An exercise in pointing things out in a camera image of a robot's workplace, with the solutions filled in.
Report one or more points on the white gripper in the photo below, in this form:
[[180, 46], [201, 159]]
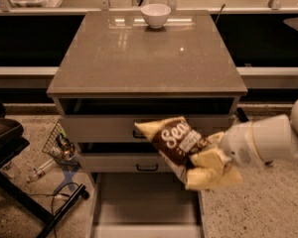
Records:
[[237, 143]]

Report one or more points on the brown sea salt chip bag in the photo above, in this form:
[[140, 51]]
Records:
[[176, 141]]

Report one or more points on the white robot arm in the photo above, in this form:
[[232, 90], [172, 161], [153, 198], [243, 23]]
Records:
[[274, 138]]

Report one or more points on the grey bottom drawer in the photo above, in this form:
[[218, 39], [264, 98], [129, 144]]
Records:
[[145, 205]]

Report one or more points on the grey drawer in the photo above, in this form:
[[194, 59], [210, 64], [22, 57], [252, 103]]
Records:
[[120, 128], [123, 163], [145, 205]]

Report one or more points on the grey middle drawer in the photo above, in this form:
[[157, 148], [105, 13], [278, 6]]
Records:
[[123, 163]]

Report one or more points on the grey drawer cabinet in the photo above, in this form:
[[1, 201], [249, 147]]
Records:
[[117, 65]]

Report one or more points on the grey top drawer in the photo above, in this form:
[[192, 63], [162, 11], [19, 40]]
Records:
[[120, 128]]

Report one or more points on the black stand legs right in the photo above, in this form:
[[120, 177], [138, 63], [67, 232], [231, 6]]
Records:
[[241, 115]]

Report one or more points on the blue tape cross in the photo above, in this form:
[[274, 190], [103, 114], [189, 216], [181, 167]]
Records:
[[68, 172]]

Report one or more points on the white ceramic bowl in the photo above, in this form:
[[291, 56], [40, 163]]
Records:
[[155, 15]]

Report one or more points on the clear plastic bottle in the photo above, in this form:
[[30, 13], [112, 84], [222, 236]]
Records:
[[39, 172]]

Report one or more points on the black table stand left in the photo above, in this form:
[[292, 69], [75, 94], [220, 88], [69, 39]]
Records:
[[16, 221]]

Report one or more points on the wire mesh basket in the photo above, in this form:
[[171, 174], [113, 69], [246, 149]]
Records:
[[60, 148]]

